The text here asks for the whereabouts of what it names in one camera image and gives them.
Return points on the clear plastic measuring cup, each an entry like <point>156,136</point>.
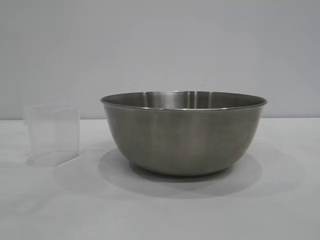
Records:
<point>52,135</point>

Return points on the stainless steel mixing bowl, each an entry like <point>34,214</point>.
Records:
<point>183,140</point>

